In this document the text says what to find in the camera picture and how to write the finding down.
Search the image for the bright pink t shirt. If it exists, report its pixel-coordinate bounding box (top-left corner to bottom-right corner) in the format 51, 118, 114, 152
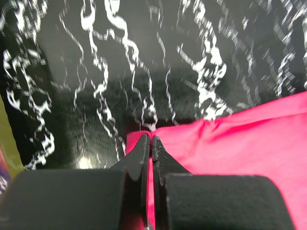
126, 91, 307, 230

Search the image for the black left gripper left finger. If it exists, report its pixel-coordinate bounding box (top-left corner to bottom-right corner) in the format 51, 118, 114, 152
0, 134, 150, 230

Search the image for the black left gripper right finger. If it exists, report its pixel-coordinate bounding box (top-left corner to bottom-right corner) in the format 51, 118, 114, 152
152, 136, 295, 230

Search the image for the olive green plastic tub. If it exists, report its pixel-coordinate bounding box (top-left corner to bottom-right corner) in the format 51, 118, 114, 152
0, 94, 24, 192

